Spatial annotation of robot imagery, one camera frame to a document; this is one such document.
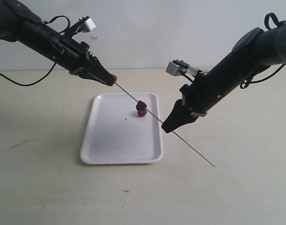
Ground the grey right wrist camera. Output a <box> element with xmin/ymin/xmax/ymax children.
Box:
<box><xmin>166</xmin><ymin>60</ymin><xmax>201</xmax><ymax>77</ymax></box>

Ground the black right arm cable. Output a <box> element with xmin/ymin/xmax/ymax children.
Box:
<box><xmin>240</xmin><ymin>13</ymin><xmax>286</xmax><ymax>89</ymax></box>

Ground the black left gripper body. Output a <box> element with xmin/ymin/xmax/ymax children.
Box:
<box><xmin>49</xmin><ymin>35</ymin><xmax>101</xmax><ymax>75</ymax></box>

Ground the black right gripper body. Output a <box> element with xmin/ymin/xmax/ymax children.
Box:
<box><xmin>179</xmin><ymin>70</ymin><xmax>227</xmax><ymax>117</ymax></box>

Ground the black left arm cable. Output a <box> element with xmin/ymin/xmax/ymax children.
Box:
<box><xmin>0</xmin><ymin>15</ymin><xmax>72</xmax><ymax>87</ymax></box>

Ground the white rectangular plastic tray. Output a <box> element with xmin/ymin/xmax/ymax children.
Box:
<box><xmin>80</xmin><ymin>93</ymin><xmax>163</xmax><ymax>165</ymax></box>

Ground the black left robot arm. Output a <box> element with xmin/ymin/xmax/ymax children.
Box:
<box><xmin>0</xmin><ymin>0</ymin><xmax>117</xmax><ymax>86</ymax></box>

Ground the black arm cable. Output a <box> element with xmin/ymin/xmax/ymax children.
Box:
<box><xmin>0</xmin><ymin>15</ymin><xmax>72</xmax><ymax>87</ymax></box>
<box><xmin>240</xmin><ymin>13</ymin><xmax>286</xmax><ymax>89</ymax></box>

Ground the thin metal skewer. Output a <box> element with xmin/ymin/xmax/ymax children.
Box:
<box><xmin>115</xmin><ymin>82</ymin><xmax>216</xmax><ymax>168</ymax></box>

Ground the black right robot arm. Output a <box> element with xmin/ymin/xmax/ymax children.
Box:
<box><xmin>161</xmin><ymin>21</ymin><xmax>286</xmax><ymax>133</ymax></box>

